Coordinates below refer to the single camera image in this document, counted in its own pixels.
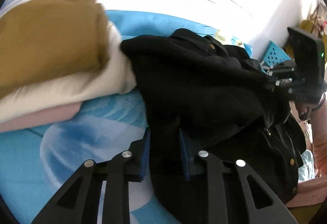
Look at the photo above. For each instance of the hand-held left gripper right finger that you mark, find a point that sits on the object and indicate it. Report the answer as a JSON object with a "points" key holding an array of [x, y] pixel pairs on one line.
{"points": [[184, 157]]}

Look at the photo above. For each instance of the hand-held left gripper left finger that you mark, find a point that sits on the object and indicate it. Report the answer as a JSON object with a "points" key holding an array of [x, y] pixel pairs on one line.
{"points": [[145, 157]]}

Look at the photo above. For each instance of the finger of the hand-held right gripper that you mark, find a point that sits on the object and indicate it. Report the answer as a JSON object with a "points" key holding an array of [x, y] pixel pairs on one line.
{"points": [[288, 84], [283, 67]]}

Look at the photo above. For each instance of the black garment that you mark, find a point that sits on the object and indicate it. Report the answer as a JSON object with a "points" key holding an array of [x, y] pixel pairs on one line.
{"points": [[204, 86]]}

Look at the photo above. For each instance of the person's right forearm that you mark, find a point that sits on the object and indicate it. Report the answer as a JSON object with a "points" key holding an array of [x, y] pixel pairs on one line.
{"points": [[320, 137]]}

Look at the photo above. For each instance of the teal plastic basket rack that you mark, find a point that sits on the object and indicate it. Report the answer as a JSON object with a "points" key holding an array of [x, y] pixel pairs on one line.
{"points": [[274, 54]]}

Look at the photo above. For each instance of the yellow bag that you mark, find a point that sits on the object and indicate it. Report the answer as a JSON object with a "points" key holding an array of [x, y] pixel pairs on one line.
{"points": [[309, 27]]}

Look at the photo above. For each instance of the pale yellow cloth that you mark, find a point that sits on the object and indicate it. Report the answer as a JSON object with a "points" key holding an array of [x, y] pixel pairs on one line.
{"points": [[224, 37]]}

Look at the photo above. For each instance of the blue blanket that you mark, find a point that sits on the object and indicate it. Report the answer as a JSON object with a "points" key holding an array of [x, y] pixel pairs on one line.
{"points": [[76, 142]]}

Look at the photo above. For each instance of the white garment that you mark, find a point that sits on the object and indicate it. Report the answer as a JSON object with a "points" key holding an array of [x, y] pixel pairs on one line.
{"points": [[76, 88]]}

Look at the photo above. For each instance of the pink garment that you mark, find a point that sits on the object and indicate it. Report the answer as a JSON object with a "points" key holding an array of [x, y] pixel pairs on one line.
{"points": [[46, 116]]}

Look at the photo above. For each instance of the person's pink clothing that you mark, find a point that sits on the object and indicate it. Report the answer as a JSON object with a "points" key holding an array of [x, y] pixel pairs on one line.
{"points": [[306, 193]]}

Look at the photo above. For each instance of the mustard garment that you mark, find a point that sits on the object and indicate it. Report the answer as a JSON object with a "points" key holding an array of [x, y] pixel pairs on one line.
{"points": [[51, 35]]}

